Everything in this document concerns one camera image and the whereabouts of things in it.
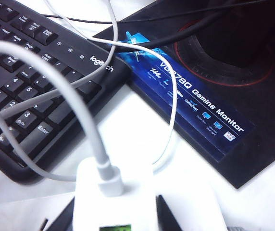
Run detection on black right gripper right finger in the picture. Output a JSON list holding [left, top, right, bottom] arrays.
[[156, 194, 176, 231]]

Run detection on thin white cable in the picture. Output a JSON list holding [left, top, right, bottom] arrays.
[[45, 0, 178, 170]]

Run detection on white charger block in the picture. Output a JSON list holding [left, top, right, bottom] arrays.
[[72, 156, 158, 231]]

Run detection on white power strip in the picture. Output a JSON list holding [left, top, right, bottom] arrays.
[[0, 186, 227, 231]]

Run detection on black Logitech keyboard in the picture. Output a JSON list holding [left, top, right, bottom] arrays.
[[0, 0, 131, 183]]

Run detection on white USB charging cable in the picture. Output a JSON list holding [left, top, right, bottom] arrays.
[[0, 39, 125, 197]]

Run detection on black ASUS monitor with stand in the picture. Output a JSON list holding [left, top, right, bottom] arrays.
[[93, 0, 275, 191]]

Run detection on black monitor cable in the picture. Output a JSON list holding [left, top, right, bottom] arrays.
[[91, 9, 275, 49]]

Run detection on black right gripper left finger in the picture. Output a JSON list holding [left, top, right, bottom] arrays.
[[55, 199, 77, 231]]

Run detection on thin black keyboard cable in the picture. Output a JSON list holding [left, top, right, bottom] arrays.
[[42, 0, 275, 25]]

